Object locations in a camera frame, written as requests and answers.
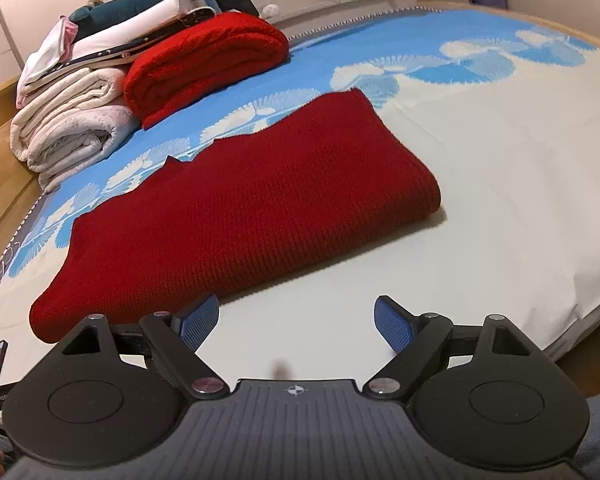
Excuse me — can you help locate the light grey folded blanket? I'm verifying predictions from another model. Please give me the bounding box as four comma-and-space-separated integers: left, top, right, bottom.
9, 102, 142, 194

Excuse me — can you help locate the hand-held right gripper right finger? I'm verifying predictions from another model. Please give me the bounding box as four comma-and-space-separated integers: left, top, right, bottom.
362, 295, 531, 402

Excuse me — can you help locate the dark red knit sweater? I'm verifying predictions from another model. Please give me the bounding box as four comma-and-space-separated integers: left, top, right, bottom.
28, 88, 441, 345

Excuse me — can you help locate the cream folded blanket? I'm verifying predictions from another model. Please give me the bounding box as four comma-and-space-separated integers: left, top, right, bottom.
14, 66, 127, 117

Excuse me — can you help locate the pink cloth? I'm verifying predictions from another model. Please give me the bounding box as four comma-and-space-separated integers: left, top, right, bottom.
29, 16, 77, 77

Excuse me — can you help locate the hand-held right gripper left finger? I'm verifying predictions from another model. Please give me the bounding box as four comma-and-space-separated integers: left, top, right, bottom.
59, 293, 231, 401

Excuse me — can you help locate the wooden bed frame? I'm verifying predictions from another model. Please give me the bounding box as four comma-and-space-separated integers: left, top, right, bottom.
0, 74, 48, 266

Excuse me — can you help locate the grey patterned mattress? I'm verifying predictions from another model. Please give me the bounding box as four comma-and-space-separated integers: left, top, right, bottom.
0, 194, 48, 322

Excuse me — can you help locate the dark patterned folded cloth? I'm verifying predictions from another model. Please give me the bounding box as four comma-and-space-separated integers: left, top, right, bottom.
62, 6, 217, 69

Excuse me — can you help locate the bright red folded knit blanket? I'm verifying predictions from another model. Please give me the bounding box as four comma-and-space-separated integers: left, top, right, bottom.
123, 11, 290, 131

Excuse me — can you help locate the blue and white printed bedsheet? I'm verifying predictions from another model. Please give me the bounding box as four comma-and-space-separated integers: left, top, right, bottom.
0, 2, 600, 361

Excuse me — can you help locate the white folded cloth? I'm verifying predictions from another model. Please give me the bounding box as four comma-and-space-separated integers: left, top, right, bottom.
17, 0, 216, 102

